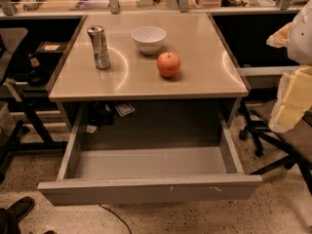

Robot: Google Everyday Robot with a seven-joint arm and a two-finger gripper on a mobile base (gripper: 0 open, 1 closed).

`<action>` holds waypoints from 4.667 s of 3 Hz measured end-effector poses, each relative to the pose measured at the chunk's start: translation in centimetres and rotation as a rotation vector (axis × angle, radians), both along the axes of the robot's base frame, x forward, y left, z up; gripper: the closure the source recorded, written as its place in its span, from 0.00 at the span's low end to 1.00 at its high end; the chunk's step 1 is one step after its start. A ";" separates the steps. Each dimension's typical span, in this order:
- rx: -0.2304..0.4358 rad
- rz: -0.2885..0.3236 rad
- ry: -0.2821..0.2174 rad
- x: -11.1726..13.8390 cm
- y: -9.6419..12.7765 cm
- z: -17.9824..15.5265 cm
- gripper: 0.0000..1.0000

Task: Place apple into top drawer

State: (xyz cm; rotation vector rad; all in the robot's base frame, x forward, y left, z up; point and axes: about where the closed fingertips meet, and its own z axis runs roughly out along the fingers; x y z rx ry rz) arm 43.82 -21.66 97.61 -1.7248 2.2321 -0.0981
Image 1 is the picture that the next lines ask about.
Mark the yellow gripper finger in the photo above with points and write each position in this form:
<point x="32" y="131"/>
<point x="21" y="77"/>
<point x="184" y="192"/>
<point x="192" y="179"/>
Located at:
<point x="294" y="98"/>
<point x="280" y="38"/>

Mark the red apple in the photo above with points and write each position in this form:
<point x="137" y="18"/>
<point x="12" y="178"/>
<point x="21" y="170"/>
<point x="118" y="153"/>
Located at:
<point x="168" y="64"/>

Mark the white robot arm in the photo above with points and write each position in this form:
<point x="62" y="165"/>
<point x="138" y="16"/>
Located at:
<point x="300" y="38"/>

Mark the open grey top drawer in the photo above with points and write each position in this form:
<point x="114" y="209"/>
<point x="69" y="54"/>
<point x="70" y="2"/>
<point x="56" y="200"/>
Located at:
<point x="136" y="161"/>

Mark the brown office chair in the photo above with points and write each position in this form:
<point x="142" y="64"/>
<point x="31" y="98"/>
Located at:
<point x="296" y="143"/>

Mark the white ceramic bowl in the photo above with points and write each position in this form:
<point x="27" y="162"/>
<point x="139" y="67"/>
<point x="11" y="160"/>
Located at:
<point x="149" y="39"/>

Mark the white paper tag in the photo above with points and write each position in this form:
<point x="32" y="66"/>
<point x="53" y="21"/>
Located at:
<point x="124" y="109"/>

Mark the silver blue drink can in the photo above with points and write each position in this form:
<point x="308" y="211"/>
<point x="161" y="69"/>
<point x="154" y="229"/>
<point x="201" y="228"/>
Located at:
<point x="101" y="55"/>

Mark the black shoe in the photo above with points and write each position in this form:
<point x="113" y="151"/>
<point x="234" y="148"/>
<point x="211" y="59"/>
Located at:
<point x="21" y="208"/>

